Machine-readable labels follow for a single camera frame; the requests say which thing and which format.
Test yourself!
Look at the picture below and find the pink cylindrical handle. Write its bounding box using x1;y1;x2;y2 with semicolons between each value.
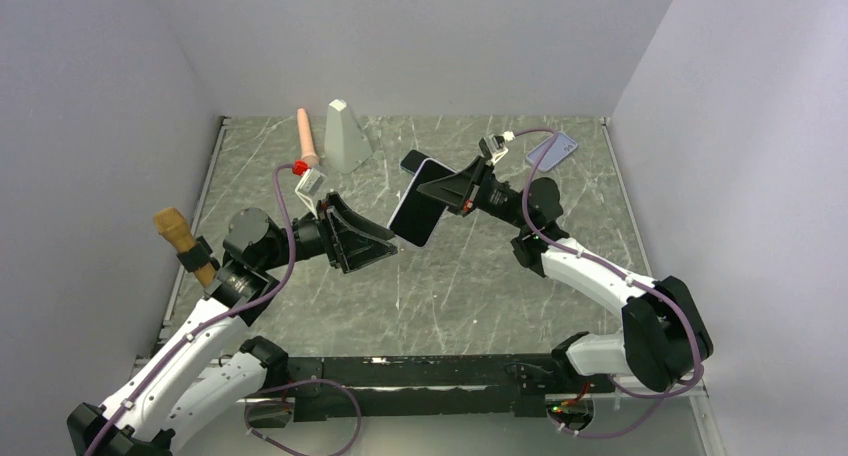
296;108;320;167

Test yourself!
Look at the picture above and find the wooden handle tool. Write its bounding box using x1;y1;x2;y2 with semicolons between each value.
153;207;219;288

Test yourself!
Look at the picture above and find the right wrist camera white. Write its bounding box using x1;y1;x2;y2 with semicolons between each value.
478;131;515;166

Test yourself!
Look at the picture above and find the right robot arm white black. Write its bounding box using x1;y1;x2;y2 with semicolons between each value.
415;157;714;393

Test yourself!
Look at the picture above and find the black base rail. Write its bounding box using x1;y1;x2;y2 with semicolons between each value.
248;353;614;422

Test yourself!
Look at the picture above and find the aluminium frame rail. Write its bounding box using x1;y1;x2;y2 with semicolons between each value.
267;354;691;395

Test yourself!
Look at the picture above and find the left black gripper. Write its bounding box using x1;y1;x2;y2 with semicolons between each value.
259;191;397;272

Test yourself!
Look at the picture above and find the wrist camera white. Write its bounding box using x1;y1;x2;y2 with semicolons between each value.
478;131;515;166
292;160;327;218

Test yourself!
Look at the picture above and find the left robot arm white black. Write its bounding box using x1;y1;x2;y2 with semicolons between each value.
67;192;397;455

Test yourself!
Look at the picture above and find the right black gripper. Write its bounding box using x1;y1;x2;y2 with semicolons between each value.
417;156;532;232

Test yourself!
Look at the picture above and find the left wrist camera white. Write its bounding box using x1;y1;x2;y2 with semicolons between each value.
292;160;327;218

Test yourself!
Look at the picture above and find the grey trapezoid block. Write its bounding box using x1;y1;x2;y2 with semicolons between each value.
324;99;373;174

